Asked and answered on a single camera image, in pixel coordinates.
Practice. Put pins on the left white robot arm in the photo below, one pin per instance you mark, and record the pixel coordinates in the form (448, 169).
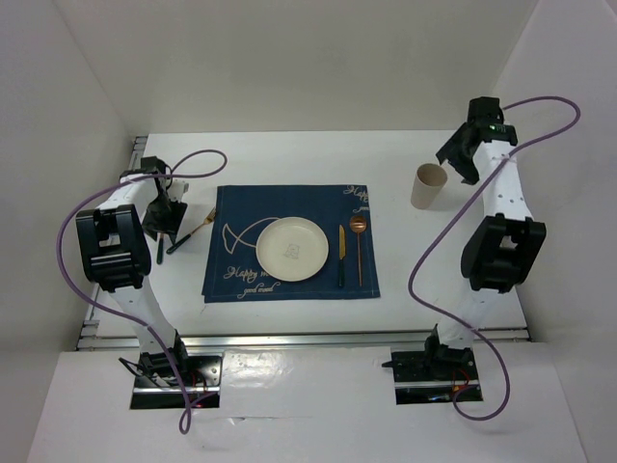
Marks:
(115, 255)

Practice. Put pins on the cream round plate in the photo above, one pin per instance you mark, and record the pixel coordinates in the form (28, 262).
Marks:
(292, 249)

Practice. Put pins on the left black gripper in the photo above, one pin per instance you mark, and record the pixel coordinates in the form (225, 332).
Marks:
(170, 226)

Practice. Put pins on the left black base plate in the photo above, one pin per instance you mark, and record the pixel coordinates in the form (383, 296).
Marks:
(155, 391)

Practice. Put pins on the aluminium rail front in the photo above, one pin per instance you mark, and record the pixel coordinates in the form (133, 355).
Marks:
(90, 342)

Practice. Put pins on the gold fork green handle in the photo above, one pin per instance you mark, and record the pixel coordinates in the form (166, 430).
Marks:
(160, 252)
(206, 221)

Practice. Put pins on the dark blue cloth placemat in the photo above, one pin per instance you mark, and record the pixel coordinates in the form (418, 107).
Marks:
(243, 211)

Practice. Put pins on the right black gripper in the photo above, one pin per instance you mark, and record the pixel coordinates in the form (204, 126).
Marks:
(450, 152)

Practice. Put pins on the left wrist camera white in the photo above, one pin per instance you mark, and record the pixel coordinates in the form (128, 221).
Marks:
(177, 190)

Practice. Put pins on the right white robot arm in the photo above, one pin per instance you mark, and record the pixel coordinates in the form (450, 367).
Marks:
(501, 251)

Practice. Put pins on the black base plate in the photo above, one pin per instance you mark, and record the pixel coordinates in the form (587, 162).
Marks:
(155, 391)
(417, 381)

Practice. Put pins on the gold knife green handle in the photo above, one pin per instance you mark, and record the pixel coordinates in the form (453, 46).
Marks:
(341, 256)

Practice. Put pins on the beige paper cup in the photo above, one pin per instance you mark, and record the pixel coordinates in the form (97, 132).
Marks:
(428, 183)

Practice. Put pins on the copper spoon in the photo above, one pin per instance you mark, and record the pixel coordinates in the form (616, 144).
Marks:
(358, 226)

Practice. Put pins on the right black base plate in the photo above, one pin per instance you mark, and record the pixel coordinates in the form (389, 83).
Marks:
(417, 381)

